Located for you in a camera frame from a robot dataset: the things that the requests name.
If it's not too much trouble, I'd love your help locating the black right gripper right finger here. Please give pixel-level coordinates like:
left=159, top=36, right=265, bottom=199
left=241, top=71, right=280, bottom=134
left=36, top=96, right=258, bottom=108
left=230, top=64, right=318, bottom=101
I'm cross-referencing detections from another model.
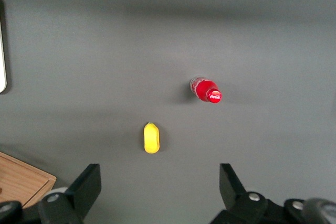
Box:
left=219, top=163, right=268, bottom=224

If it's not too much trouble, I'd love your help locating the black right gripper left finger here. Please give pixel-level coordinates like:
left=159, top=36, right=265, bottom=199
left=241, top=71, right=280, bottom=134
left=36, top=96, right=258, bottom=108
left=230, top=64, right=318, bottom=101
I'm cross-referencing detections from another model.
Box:
left=38, top=163, right=102, bottom=224

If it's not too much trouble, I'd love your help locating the wooden tray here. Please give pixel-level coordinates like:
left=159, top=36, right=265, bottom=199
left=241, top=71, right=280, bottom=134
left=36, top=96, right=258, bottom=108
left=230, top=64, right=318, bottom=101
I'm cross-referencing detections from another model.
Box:
left=0, top=151, right=57, bottom=209

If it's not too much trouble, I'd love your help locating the yellow toy banana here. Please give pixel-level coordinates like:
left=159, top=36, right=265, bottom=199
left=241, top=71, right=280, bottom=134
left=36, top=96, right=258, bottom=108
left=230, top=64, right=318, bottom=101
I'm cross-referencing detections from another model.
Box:
left=143, top=122, right=161, bottom=154

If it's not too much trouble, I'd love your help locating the red cola bottle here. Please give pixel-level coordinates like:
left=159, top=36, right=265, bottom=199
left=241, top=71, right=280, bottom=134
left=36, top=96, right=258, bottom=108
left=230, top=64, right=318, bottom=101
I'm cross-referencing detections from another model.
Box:
left=189, top=75, right=223, bottom=104

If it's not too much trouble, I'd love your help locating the white device with dark edge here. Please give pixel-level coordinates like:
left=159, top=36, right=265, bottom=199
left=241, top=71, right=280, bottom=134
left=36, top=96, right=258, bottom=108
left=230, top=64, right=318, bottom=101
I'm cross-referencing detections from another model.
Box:
left=0, top=0, right=8, bottom=94

